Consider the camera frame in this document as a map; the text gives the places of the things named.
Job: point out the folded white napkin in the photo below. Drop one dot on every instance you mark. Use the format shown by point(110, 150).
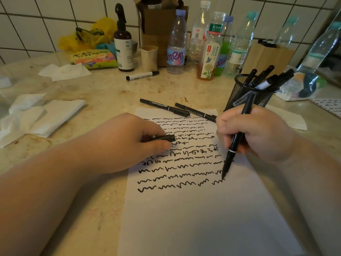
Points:
point(60, 115)

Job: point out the orange tea bottle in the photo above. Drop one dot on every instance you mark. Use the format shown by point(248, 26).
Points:
point(209, 63)

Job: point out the open cardboard box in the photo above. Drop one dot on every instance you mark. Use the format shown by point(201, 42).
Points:
point(157, 23)

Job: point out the black mesh pen holder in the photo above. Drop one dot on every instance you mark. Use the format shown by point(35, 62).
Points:
point(262, 99)

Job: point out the person's left hand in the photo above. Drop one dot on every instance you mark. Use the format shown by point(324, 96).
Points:
point(120, 146)

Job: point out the clear bottle purple cap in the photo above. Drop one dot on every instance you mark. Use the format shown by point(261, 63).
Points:
point(176, 57)

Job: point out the water bottle teal cap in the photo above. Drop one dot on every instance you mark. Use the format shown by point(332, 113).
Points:
point(286, 34)
point(238, 57)
point(318, 54)

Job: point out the white paper sheet fine scribbles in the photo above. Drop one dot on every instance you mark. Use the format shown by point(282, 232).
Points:
point(202, 223)

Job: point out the crumpled white tissue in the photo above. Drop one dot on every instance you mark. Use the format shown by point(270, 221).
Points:
point(18, 122)

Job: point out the black pen cap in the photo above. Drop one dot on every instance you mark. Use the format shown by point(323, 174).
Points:
point(165, 138)

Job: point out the clear bottle white cap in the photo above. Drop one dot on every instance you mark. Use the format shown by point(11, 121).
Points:
point(198, 34)

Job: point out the grey bowl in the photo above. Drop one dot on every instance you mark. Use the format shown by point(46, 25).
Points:
point(135, 46)

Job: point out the small cardboard box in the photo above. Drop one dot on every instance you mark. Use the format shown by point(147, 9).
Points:
point(267, 59)

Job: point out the green soda bottle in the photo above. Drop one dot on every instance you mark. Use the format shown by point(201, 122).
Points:
point(226, 50)

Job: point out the flat white tissue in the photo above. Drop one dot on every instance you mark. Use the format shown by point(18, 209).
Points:
point(69, 72)

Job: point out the brown spray bottle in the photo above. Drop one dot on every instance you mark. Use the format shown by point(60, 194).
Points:
point(124, 53)

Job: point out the person's right forearm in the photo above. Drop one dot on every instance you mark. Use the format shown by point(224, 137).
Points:
point(317, 199)

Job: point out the small white paper piece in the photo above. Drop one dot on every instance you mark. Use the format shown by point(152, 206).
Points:
point(289, 117)

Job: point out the person's right hand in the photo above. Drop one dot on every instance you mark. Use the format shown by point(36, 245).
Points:
point(266, 135)

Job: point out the person's left forearm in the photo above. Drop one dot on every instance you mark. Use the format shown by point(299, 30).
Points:
point(37, 207)

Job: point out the colourful snack packet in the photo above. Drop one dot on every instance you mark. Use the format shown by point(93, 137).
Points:
point(93, 59)

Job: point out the zigzag scribbled paper sheet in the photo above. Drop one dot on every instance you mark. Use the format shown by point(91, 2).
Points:
point(329, 106)

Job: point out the beige cup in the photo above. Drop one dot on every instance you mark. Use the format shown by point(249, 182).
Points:
point(149, 61)

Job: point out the yellow plastic bag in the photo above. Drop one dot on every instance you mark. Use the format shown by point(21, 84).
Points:
point(70, 42)

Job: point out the clear plastic bag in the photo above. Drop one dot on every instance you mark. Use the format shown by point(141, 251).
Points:
point(303, 87)

